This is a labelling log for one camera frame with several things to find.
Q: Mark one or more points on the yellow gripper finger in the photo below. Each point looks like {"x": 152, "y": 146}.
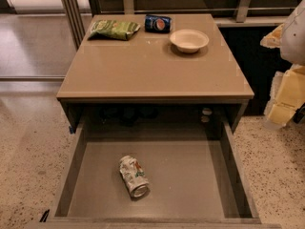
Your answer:
{"x": 287, "y": 95}
{"x": 273, "y": 39}

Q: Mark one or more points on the crushed 7up can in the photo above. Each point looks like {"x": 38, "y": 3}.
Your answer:
{"x": 133, "y": 176}

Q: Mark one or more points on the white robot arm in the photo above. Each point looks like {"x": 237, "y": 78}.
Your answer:
{"x": 292, "y": 48}

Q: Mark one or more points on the blue pepsi can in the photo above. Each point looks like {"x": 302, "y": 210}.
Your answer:
{"x": 160, "y": 24}

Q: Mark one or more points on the open grey top drawer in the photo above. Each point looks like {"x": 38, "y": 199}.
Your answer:
{"x": 194, "y": 182}

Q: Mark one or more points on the brown cabinet counter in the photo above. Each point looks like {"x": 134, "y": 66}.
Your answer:
{"x": 149, "y": 68}

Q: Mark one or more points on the white paper bowl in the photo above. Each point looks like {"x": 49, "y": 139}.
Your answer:
{"x": 189, "y": 41}

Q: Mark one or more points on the green chip bag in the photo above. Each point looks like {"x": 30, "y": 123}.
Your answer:
{"x": 114, "y": 29}

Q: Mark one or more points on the metal railing frame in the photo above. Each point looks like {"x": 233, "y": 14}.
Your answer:
{"x": 228, "y": 13}

